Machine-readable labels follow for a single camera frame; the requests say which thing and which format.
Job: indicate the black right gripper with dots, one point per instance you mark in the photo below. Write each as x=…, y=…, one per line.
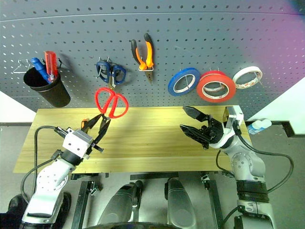
x=214, y=131

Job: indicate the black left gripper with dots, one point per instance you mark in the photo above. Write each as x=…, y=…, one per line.
x=97, y=148

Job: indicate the wide red tape roll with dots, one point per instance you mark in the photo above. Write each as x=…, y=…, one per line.
x=201, y=91

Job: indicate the orange black needle-nose pliers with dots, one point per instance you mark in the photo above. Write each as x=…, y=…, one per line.
x=149, y=55

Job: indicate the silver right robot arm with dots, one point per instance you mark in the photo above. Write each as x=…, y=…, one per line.
x=247, y=164

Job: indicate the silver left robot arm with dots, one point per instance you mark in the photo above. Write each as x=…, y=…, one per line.
x=51, y=179

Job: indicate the grey metal pegboard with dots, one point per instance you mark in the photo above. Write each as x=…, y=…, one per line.
x=83, y=35

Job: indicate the blue tape roll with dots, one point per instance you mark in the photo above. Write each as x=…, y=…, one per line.
x=172, y=86

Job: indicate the black plastic cup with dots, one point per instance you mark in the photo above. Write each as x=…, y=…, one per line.
x=57, y=95

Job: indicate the white bottle blue label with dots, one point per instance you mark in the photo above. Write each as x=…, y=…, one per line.
x=253, y=129
x=265, y=123

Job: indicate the white tape roll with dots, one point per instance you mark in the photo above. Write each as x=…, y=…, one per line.
x=238, y=82

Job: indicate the dark grey rounded shell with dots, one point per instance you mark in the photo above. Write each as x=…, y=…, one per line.
x=121, y=200
x=178, y=202

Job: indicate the black round bulky object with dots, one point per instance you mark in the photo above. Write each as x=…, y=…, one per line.
x=12, y=210

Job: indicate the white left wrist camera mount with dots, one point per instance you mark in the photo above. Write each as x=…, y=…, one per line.
x=76, y=143

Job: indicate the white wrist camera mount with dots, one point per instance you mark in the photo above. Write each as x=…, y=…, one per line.
x=232, y=114
x=76, y=143

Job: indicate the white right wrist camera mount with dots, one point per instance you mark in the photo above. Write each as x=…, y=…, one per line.
x=232, y=114

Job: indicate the black metal table frame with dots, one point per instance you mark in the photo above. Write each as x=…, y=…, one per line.
x=155, y=176

